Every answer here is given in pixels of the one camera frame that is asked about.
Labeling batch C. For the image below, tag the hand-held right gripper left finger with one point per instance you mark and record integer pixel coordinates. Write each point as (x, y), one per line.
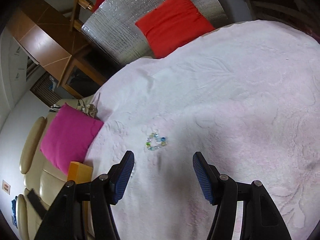
(125, 177)

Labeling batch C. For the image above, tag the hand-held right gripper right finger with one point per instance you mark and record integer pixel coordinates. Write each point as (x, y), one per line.
(203, 177)

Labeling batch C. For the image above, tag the orange box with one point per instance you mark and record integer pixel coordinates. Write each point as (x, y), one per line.
(80, 172)

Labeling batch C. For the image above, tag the pink cushion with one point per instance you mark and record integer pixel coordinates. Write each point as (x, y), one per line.
(70, 135)

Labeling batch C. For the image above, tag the patterned brown cloth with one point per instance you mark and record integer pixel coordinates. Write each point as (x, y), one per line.
(91, 110)

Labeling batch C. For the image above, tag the white embossed blanket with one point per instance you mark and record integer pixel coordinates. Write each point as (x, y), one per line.
(225, 105)

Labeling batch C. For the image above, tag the beige leather sofa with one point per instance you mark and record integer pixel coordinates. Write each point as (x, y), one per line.
(32, 150)

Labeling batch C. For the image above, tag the wooden glass-door cabinet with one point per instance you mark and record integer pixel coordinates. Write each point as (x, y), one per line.
(82, 75)

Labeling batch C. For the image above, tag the blue cloth bundle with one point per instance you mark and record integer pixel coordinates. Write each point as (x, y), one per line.
(14, 210)

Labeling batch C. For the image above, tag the dark slatted grille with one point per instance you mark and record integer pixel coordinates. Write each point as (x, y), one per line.
(46, 92)

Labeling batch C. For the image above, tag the silver foil panel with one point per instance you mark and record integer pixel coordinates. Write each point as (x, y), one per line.
(117, 32)

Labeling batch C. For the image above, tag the red cushion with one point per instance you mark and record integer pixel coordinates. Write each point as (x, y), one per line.
(175, 25)

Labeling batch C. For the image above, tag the curved wooden column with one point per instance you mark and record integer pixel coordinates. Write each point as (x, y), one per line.
(42, 37)

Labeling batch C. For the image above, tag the wooden stair railing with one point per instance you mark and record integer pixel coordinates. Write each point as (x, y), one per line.
(80, 2)

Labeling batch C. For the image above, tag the small wall picture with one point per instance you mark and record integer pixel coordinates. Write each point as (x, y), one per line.
(6, 187)

